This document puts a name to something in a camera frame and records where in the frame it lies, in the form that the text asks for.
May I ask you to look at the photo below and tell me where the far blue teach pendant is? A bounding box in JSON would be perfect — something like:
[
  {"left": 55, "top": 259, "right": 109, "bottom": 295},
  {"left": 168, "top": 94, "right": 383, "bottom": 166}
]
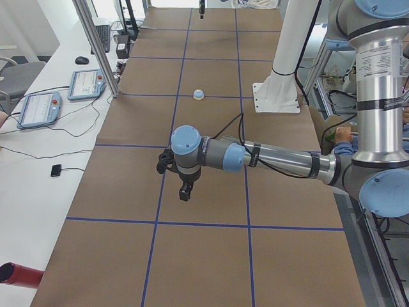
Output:
[{"left": 67, "top": 69, "right": 106, "bottom": 101}]

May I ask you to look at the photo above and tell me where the person's hand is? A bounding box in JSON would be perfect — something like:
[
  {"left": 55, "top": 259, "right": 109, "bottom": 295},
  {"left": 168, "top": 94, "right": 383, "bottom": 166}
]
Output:
[{"left": 334, "top": 126, "right": 353, "bottom": 145}]

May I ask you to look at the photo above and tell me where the black computer mouse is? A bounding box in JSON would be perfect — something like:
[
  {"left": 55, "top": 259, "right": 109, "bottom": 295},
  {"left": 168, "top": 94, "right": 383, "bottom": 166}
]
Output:
[{"left": 75, "top": 56, "right": 89, "bottom": 65}]

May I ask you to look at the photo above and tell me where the small black puck device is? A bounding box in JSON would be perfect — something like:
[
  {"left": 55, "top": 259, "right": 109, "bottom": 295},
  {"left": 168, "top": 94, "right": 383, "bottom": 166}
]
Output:
[{"left": 50, "top": 164, "right": 62, "bottom": 178}]

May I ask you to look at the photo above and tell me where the black keyboard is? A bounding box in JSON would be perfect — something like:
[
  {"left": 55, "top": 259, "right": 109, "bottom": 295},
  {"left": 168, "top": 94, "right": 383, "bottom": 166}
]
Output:
[{"left": 95, "top": 24, "right": 111, "bottom": 53}]

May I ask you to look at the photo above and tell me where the blue call bell wooden base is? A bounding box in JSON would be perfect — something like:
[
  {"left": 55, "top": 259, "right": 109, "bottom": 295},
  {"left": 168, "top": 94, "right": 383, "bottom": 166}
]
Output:
[{"left": 193, "top": 89, "right": 205, "bottom": 100}]

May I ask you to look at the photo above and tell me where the grey office chair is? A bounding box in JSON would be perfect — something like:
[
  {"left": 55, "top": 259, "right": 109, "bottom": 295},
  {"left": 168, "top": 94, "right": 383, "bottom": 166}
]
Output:
[{"left": 1, "top": 57, "right": 46, "bottom": 104}]

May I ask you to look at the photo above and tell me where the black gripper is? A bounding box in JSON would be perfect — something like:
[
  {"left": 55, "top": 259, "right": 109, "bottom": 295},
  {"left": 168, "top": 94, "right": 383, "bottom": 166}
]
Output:
[{"left": 178, "top": 171, "right": 201, "bottom": 201}]

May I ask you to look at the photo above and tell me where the near blue teach pendant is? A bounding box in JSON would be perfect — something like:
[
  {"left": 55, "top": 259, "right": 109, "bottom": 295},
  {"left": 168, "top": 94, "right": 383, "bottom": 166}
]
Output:
[{"left": 17, "top": 91, "right": 62, "bottom": 129}]

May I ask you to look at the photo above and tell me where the black power adapter box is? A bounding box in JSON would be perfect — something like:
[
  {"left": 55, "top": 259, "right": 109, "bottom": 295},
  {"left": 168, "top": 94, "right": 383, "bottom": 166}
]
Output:
[{"left": 116, "top": 35, "right": 130, "bottom": 59}]

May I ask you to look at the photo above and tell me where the person in blue jacket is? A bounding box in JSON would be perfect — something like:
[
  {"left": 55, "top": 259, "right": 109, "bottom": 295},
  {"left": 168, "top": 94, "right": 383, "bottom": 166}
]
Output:
[{"left": 332, "top": 107, "right": 408, "bottom": 163}]

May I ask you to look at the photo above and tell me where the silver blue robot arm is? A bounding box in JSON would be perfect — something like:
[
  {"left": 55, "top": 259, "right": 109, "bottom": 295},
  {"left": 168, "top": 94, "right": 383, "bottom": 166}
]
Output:
[{"left": 170, "top": 1, "right": 408, "bottom": 217}]

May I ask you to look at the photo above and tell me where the aluminium frame pillar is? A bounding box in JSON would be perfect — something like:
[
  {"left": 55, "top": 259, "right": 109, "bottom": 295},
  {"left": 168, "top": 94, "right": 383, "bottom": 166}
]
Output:
[{"left": 72, "top": 0, "right": 120, "bottom": 98}]

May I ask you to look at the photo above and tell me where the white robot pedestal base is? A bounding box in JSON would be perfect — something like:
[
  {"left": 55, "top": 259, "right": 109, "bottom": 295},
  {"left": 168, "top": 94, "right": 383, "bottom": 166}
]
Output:
[{"left": 252, "top": 0, "right": 320, "bottom": 114}]

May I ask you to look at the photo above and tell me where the black monitor stand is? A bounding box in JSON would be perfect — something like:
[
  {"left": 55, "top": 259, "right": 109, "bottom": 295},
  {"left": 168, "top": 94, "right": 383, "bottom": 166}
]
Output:
[{"left": 118, "top": 0, "right": 139, "bottom": 41}]

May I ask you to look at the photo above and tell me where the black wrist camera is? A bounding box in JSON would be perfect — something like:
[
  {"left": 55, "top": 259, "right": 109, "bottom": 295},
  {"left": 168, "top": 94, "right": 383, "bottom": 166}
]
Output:
[{"left": 157, "top": 148, "right": 176, "bottom": 175}]

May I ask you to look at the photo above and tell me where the red cylinder tube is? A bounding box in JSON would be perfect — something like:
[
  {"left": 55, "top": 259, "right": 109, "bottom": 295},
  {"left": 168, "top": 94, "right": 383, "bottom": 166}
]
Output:
[{"left": 1, "top": 262, "right": 44, "bottom": 288}]

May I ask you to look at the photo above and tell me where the blue teach pendant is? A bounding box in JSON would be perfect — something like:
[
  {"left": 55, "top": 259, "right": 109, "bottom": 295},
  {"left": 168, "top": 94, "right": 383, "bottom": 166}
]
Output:
[
  {"left": 17, "top": 91, "right": 62, "bottom": 129},
  {"left": 67, "top": 69, "right": 106, "bottom": 101}
]

